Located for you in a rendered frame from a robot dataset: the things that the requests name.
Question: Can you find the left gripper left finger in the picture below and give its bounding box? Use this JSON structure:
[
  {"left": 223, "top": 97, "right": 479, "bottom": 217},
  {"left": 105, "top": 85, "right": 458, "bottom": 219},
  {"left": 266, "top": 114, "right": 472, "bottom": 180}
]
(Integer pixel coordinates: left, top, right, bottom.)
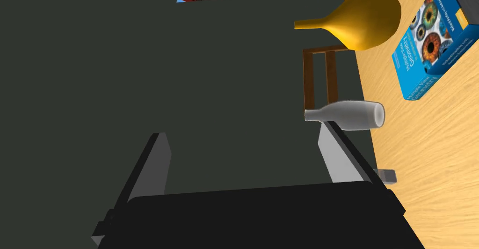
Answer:
[{"left": 114, "top": 132, "right": 173, "bottom": 209}]

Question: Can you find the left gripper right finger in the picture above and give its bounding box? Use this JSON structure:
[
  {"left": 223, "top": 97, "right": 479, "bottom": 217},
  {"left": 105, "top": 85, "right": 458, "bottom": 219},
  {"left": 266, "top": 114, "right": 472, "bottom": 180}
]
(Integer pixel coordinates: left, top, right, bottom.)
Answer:
[{"left": 318, "top": 120, "right": 385, "bottom": 186}]

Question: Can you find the white bottle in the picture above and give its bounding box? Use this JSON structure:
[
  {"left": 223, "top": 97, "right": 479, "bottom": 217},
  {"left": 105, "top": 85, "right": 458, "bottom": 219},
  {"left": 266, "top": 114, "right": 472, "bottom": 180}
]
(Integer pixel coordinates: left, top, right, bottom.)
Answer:
[{"left": 304, "top": 100, "right": 386, "bottom": 132}]

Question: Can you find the small grey block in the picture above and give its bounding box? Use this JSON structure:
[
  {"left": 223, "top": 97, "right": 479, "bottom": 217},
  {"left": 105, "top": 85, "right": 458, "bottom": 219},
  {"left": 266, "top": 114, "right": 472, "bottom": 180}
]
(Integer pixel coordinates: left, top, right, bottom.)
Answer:
[{"left": 377, "top": 168, "right": 397, "bottom": 185}]

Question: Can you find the light wooden table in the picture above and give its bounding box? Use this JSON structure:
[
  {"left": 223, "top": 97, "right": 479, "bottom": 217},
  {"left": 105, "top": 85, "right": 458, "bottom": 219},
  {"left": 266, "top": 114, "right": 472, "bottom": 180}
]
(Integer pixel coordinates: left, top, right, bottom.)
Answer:
[{"left": 341, "top": 0, "right": 479, "bottom": 249}]

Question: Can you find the brown wooden chair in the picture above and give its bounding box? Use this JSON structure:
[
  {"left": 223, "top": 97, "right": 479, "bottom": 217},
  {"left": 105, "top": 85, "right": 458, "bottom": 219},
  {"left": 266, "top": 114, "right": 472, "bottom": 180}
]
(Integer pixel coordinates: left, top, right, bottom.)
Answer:
[{"left": 302, "top": 44, "right": 351, "bottom": 112}]

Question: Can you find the yellow round vase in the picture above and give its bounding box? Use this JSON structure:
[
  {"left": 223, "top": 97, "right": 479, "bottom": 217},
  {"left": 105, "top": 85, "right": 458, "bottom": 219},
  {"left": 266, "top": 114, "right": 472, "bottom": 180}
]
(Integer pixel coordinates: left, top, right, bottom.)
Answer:
[{"left": 294, "top": 0, "right": 402, "bottom": 51}]

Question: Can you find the blue book with eyes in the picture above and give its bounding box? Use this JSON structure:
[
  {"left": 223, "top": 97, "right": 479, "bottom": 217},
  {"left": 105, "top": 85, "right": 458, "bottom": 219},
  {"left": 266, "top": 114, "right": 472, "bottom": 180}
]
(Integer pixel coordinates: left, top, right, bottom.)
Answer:
[{"left": 391, "top": 0, "right": 479, "bottom": 101}]

